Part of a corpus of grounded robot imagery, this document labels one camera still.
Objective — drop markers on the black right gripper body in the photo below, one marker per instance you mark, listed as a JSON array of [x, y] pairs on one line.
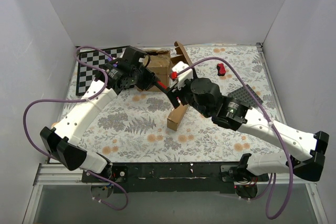
[[180, 94]]

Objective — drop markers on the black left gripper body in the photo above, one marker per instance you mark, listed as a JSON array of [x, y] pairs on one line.
[[146, 79]]

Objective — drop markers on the small cardboard express box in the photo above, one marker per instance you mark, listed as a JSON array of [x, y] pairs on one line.
[[175, 117]]

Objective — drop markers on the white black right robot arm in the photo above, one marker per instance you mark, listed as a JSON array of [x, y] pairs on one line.
[[302, 154]]

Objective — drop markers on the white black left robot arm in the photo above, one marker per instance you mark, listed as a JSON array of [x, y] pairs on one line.
[[62, 140]]

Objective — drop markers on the large brown cardboard box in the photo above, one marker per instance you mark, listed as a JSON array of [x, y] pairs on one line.
[[159, 62]]

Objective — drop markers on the open small cardboard box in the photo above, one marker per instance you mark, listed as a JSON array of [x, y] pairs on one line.
[[181, 55]]

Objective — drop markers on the grey studded building plate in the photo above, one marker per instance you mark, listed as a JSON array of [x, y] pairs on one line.
[[243, 95]]

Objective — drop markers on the black and white chessboard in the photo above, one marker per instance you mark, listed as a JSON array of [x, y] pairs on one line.
[[85, 75]]

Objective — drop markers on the floral patterned table mat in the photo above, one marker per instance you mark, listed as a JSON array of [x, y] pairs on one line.
[[132, 128]]

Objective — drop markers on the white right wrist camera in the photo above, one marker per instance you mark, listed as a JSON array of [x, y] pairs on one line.
[[180, 81]]

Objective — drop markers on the aluminium frame rail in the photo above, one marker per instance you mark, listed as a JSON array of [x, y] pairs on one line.
[[57, 174]]

